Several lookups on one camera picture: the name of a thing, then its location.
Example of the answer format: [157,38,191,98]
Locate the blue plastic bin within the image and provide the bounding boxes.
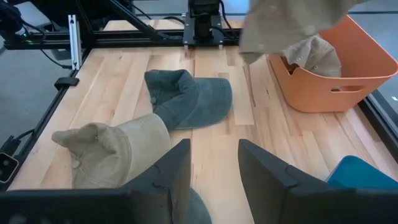
[325,155,398,190]

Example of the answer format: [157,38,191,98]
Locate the beige cap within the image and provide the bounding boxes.
[280,34,343,78]
[51,113,172,190]
[238,0,369,65]

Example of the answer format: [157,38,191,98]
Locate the black cable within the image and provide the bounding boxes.
[0,128,35,157]
[21,21,73,70]
[217,0,242,40]

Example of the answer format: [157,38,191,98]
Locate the black white-edged camera box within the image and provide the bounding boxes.
[0,152,20,184]

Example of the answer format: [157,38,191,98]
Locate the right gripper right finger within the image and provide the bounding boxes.
[238,138,340,224]

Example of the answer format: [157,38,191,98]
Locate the black frame crossbeam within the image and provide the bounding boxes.
[2,27,244,51]

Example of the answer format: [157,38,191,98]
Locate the black plastic clamp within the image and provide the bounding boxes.
[53,76,80,91]

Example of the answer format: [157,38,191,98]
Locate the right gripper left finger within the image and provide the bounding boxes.
[123,138,192,224]

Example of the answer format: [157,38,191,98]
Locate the silver aluminium bracket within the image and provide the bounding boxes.
[68,14,83,71]

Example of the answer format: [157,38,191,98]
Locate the orange plastic bin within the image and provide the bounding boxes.
[267,14,398,113]

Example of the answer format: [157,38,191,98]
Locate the black table edge rail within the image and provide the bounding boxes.
[357,89,398,154]
[0,48,91,191]

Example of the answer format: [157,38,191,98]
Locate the grey-green cap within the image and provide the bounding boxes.
[185,187,213,224]
[144,68,233,131]

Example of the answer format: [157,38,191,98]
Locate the black diagonal frame strut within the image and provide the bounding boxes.
[104,0,167,41]

